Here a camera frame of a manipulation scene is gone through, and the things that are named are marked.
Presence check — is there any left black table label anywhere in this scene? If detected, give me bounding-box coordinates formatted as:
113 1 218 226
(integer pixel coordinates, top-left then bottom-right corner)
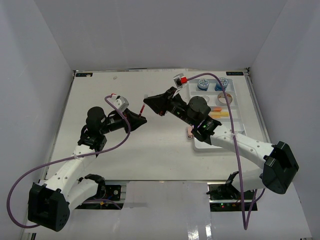
75 72 93 78

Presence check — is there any clear tape roll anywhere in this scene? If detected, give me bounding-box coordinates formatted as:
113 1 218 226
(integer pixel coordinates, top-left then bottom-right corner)
202 96 210 102

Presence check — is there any white compartment tray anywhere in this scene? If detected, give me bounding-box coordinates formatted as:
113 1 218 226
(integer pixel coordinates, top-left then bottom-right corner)
187 78 248 152

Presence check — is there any red pen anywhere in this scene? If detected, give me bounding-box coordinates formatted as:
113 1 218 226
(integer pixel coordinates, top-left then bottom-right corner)
138 104 145 117

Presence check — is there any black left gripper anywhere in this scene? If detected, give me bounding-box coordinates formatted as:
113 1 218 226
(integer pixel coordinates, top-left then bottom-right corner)
100 108 148 135

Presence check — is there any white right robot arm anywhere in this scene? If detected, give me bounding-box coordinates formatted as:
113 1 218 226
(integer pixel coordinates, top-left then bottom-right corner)
143 87 299 200

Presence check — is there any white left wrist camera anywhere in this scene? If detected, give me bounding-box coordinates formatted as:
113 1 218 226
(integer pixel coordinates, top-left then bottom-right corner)
111 95 129 113

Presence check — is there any blue tape roll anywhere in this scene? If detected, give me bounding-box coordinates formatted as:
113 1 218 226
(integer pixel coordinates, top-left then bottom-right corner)
197 78 210 91
214 77 229 92

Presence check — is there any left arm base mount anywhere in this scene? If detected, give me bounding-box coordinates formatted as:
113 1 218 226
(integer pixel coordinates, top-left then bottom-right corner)
76 173 124 210

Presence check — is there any orange eraser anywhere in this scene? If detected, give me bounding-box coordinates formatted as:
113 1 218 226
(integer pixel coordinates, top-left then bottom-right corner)
212 107 222 112

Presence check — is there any yellow white highlighter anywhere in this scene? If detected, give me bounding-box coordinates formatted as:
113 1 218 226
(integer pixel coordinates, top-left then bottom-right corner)
219 112 230 117

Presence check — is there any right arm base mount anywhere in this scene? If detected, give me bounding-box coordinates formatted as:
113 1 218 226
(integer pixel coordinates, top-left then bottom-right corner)
206 171 242 212

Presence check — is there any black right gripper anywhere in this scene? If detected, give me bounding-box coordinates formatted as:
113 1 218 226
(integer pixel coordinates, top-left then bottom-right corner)
144 87 196 127

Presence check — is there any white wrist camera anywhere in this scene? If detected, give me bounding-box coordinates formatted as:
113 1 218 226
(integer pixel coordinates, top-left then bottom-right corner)
173 73 188 97
111 95 129 113

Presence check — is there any brown packing tape roll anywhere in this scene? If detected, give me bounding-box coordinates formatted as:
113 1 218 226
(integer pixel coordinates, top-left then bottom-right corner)
216 92 233 106

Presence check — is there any pink white eraser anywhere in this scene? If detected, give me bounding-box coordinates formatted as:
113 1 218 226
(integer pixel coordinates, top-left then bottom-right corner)
186 126 193 139

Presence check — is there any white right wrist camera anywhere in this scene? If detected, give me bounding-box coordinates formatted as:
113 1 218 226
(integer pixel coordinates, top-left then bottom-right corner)
173 73 188 97

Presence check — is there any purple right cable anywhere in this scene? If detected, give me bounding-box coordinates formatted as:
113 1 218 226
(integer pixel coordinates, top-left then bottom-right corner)
186 72 266 230

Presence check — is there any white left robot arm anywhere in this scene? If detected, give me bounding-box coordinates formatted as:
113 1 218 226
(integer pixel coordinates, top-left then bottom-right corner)
28 106 147 232

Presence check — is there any black table label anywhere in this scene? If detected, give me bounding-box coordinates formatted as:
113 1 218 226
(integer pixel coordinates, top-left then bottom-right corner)
226 71 244 76
75 72 93 78

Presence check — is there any right black table label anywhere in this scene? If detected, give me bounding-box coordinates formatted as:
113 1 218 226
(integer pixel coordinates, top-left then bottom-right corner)
226 71 244 76

